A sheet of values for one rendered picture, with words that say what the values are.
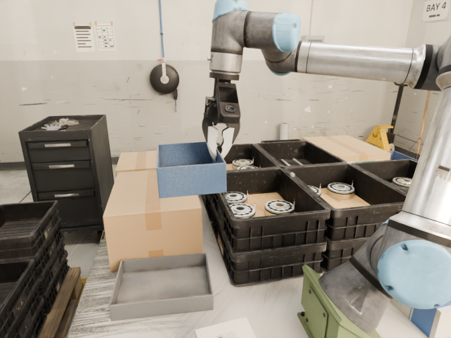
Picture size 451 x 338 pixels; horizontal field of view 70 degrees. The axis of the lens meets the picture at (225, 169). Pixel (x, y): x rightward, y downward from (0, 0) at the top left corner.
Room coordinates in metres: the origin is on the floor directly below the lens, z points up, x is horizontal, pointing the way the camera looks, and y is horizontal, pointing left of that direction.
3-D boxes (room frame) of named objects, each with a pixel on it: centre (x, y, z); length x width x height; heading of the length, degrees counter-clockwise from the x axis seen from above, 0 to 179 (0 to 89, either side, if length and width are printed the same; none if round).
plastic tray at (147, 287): (0.77, 0.18, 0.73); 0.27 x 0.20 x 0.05; 98
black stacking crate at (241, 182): (1.00, -0.12, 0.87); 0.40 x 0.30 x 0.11; 12
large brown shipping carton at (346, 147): (1.70, -0.64, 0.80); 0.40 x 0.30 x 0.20; 11
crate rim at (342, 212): (1.06, -0.42, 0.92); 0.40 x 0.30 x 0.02; 12
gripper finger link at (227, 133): (0.78, 0.00, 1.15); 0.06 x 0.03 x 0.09; 9
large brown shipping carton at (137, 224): (1.08, 0.26, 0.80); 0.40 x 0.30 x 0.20; 11
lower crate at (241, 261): (1.00, -0.12, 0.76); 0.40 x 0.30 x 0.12; 12
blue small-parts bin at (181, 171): (0.74, 0.09, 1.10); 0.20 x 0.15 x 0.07; 11
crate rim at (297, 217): (1.00, -0.12, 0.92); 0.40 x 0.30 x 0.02; 12
